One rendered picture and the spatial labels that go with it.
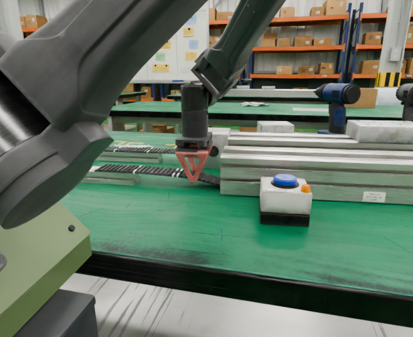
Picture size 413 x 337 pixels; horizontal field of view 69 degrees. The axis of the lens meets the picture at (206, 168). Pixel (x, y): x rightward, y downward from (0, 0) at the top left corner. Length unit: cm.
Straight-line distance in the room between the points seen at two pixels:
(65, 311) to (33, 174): 20
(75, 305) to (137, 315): 81
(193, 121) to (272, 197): 24
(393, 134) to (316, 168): 27
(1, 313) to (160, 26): 28
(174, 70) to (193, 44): 36
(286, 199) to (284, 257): 11
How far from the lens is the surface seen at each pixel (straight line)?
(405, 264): 49
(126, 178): 72
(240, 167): 61
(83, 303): 39
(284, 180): 52
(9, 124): 23
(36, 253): 39
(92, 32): 21
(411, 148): 88
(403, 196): 69
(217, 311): 118
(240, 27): 50
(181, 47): 365
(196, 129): 63
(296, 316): 121
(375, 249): 51
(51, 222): 42
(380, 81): 642
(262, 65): 1116
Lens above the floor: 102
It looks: 17 degrees down
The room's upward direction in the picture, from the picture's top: straight up
